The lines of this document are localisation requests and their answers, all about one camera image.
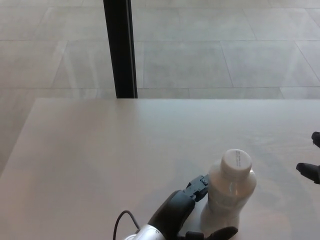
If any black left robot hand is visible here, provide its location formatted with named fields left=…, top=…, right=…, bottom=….
left=147, top=174, right=239, bottom=240

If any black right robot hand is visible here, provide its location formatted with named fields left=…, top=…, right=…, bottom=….
left=296, top=131, right=320, bottom=185

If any clear plastic bottle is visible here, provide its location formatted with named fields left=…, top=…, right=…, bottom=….
left=199, top=160, right=258, bottom=232

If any white bottle cap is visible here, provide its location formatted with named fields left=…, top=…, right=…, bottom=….
left=220, top=148, right=254, bottom=179

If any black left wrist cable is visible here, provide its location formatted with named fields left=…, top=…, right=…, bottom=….
left=112, top=210, right=141, bottom=240

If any black window frame post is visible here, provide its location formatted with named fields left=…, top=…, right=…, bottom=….
left=102, top=0, right=138, bottom=99

